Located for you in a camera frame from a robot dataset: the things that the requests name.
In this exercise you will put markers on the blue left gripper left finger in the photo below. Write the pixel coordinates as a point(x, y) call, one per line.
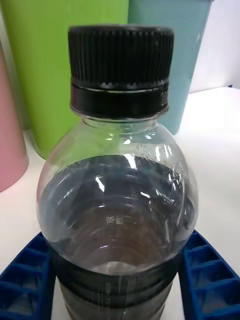
point(23, 280)

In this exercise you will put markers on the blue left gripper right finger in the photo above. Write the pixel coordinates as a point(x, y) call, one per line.
point(212, 277)

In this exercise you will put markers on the clear bottle with black cap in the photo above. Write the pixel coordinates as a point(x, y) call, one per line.
point(120, 200)

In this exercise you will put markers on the pink plastic bin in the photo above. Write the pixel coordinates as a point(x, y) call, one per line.
point(10, 140)

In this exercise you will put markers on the green plastic bin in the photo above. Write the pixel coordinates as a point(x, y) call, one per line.
point(42, 62)

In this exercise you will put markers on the pale blue plastic bin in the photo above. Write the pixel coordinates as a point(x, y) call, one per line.
point(185, 50)

